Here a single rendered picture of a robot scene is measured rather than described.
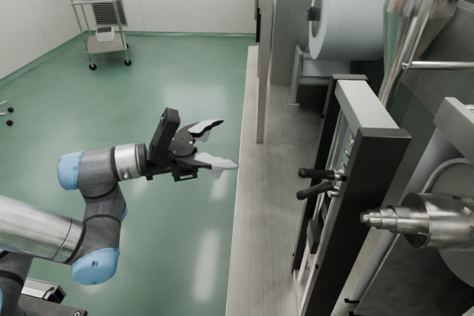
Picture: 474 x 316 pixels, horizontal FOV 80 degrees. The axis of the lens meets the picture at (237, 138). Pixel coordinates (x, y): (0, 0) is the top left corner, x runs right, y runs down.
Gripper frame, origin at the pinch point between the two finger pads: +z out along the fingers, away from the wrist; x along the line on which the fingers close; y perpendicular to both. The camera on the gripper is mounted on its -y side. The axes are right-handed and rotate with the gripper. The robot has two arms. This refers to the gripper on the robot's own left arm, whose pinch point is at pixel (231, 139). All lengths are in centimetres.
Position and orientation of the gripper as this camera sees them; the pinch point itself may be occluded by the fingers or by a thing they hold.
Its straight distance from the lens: 62.9
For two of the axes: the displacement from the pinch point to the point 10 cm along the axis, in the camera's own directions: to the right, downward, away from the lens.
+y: -0.4, 7.2, 6.9
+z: 9.7, -1.5, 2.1
